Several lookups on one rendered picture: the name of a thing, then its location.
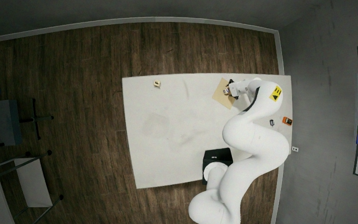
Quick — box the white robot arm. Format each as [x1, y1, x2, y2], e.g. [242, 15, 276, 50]
[188, 78, 290, 224]

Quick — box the tan square mat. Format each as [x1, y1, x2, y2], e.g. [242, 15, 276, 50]
[212, 78, 235, 109]

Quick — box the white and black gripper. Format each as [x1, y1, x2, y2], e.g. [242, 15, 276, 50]
[226, 79, 242, 100]

